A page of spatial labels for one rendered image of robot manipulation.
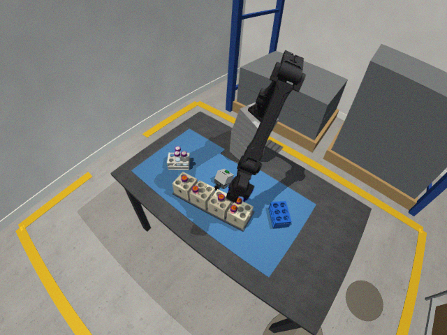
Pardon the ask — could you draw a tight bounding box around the blue flat mat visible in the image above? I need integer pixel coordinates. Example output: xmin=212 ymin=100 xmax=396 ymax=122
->
xmin=132 ymin=129 xmax=316 ymax=278

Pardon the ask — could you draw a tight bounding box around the cream block with round holes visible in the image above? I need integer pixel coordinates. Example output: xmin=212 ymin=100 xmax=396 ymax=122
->
xmin=207 ymin=189 xmax=233 ymax=219
xmin=173 ymin=172 xmax=198 ymax=201
xmin=189 ymin=181 xmax=215 ymax=210
xmin=226 ymin=201 xmax=254 ymax=229

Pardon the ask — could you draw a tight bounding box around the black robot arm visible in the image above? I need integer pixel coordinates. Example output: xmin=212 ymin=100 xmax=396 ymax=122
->
xmin=226 ymin=50 xmax=306 ymax=203

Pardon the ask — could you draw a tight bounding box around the blue tube rack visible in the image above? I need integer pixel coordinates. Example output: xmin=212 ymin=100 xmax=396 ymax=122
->
xmin=269 ymin=201 xmax=291 ymax=229

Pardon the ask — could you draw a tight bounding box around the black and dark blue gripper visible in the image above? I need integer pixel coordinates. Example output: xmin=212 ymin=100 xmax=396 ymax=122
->
xmin=228 ymin=181 xmax=254 ymax=202

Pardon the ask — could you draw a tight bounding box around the white tube rack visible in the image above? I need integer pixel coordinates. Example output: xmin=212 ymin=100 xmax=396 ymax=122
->
xmin=167 ymin=153 xmax=190 ymax=170

